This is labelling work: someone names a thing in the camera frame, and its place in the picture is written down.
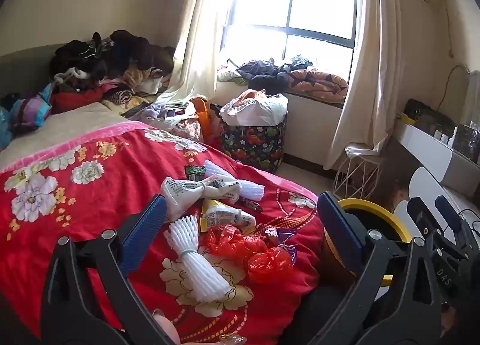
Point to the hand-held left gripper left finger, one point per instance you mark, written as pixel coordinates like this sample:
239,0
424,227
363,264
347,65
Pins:
146,229

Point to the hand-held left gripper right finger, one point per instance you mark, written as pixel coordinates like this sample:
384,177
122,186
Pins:
339,229

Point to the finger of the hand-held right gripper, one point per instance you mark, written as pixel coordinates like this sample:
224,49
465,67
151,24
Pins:
422,217
452,221

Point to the black bin with yellow rim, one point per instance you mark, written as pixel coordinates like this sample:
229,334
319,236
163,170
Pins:
375,204

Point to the white printed plastic packet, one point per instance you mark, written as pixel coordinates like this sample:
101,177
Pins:
180,189

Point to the purple foil wrapper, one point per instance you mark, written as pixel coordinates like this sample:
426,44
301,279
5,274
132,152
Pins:
279,234

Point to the green foil wrapper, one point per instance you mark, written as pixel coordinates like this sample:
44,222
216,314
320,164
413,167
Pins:
194,172

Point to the red plastic bag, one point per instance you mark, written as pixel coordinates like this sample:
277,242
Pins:
270,264
232,242

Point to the yellow snack packet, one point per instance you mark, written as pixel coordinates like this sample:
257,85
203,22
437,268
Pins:
225,217

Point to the dark foil wrapper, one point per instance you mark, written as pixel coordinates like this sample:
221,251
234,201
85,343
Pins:
250,204

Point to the red floral blanket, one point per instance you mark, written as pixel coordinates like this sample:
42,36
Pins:
112,187

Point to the white vanity desk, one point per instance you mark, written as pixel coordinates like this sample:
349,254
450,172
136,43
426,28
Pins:
427,146

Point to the dark organizer box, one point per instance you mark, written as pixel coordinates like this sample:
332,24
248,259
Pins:
467,140

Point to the camouflage bag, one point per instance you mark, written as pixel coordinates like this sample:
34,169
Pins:
427,114

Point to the pink floral bag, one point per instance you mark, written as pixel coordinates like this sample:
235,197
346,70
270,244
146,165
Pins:
189,129

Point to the lilac white cloth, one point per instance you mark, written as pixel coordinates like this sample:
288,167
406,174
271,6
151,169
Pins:
157,112

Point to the dinosaur print laundry basket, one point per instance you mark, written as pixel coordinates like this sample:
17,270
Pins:
255,146

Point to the orange bag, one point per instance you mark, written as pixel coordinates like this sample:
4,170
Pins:
202,116

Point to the beige bed sheet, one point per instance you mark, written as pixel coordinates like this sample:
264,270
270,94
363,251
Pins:
56,131

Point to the white clothes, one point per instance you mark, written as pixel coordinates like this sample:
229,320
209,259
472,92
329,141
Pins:
258,111

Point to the orange patterned quilt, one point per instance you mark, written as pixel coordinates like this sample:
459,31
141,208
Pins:
318,84

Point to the red cloth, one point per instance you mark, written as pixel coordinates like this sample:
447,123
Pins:
75,99

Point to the purple striped cloth bundle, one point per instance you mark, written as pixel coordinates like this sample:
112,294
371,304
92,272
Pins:
30,109

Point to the dark jacket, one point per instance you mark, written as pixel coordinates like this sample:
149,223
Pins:
262,75

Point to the blue cloth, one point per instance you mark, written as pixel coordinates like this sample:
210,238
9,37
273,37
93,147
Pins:
4,127

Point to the cream curtain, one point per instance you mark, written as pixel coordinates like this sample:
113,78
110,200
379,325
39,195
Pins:
371,49
198,30

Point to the pile of dark clothes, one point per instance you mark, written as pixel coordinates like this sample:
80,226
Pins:
123,49

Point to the grey headboard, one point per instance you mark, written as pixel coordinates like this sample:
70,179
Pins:
26,64

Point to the window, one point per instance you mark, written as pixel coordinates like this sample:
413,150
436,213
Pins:
288,0

